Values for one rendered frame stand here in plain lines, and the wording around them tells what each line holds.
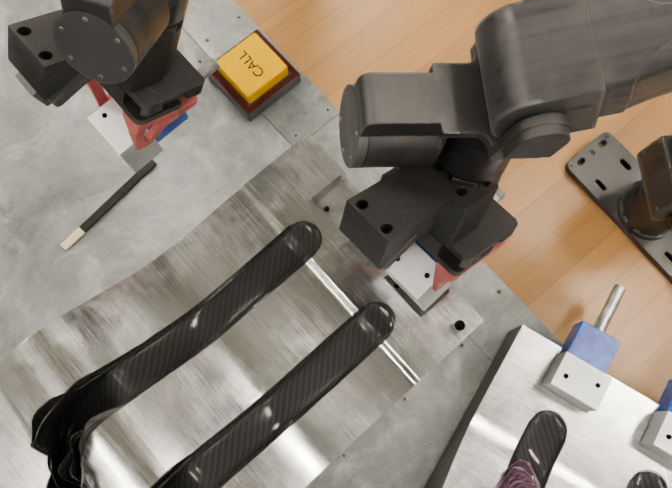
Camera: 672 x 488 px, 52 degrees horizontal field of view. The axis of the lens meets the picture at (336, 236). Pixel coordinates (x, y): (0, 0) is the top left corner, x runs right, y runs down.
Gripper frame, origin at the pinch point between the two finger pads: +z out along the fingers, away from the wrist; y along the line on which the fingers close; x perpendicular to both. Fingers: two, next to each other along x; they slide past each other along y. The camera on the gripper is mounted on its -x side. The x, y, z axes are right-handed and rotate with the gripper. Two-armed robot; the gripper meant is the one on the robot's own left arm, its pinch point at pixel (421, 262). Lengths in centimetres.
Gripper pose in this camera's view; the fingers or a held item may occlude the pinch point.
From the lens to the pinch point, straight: 64.0
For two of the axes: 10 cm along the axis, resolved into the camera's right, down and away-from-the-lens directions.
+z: -1.5, 5.9, 8.0
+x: 7.4, -4.6, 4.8
